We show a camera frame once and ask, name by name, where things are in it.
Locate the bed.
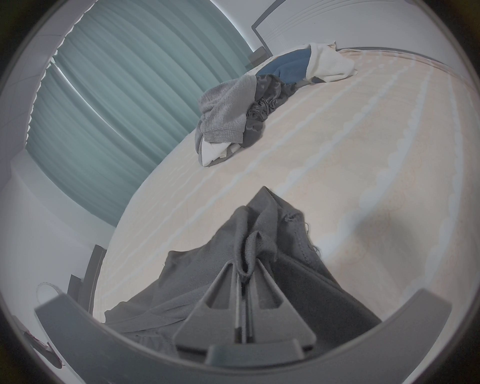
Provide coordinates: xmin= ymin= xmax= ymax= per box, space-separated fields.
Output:
xmin=92 ymin=0 xmax=477 ymax=351

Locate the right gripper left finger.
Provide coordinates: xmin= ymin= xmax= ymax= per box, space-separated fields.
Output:
xmin=173 ymin=262 xmax=246 ymax=353

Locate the black chest of drawers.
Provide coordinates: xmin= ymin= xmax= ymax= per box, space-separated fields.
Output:
xmin=67 ymin=244 xmax=107 ymax=314

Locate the grey garment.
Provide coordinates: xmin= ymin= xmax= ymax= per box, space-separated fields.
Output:
xmin=194 ymin=75 xmax=257 ymax=154

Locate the black patterned garment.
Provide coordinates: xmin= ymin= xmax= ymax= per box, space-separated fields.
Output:
xmin=240 ymin=74 xmax=299 ymax=148

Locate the white garment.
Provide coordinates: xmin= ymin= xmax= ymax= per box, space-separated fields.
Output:
xmin=305 ymin=42 xmax=356 ymax=84
xmin=200 ymin=140 xmax=241 ymax=167

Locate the blue-green curtain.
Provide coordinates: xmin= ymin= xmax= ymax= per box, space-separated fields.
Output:
xmin=26 ymin=64 xmax=158 ymax=227
xmin=52 ymin=0 xmax=256 ymax=166

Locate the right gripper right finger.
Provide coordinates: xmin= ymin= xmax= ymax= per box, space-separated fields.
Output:
xmin=247 ymin=262 xmax=316 ymax=351

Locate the dark blue garment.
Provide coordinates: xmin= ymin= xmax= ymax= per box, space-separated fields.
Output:
xmin=258 ymin=50 xmax=312 ymax=85

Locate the grey bedside table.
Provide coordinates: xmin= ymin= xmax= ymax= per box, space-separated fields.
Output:
xmin=249 ymin=47 xmax=268 ymax=67

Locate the black T-shirt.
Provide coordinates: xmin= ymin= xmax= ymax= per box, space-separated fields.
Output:
xmin=104 ymin=186 xmax=382 ymax=357

